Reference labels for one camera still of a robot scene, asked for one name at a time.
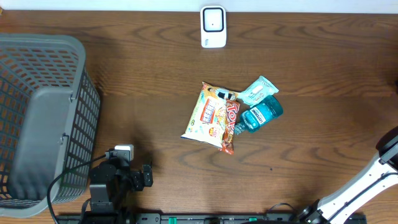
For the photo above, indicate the white barcode scanner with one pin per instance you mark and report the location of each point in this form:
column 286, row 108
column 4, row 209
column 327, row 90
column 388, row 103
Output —
column 213, row 27

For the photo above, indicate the grey plastic shopping basket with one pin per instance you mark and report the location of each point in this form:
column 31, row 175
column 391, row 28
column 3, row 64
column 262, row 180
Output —
column 49, row 115

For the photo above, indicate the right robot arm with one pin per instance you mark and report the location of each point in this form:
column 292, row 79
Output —
column 379, row 174

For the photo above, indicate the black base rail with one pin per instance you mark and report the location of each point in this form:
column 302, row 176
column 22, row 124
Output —
column 155, row 218

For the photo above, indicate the yellow snack bag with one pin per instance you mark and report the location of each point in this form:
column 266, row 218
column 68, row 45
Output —
column 208, row 120

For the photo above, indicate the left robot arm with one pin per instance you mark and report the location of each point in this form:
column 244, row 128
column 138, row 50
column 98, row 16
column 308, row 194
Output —
column 110, row 183

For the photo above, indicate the blue mouthwash bottle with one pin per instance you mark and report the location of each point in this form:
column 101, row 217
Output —
column 256, row 117

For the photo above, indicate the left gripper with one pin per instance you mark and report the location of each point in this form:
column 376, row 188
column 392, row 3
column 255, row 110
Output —
column 137, row 180

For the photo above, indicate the teal wet wipes pack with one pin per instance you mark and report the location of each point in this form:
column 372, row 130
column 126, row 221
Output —
column 257, row 91

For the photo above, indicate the brown Top chocolate bar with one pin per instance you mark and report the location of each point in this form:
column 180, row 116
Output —
column 232, row 109

